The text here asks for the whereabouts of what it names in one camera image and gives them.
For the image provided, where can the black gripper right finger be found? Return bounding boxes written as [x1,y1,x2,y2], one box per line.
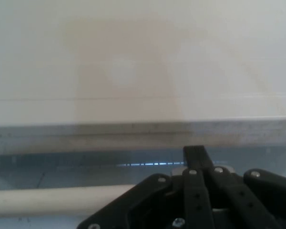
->
[197,145,286,229]

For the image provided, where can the white oven door handle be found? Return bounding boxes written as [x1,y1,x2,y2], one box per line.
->
[0,184,140,218]

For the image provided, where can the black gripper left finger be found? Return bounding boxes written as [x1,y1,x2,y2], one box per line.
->
[76,145,216,229]

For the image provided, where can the white toaster oven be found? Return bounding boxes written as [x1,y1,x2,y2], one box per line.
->
[0,0,286,229]

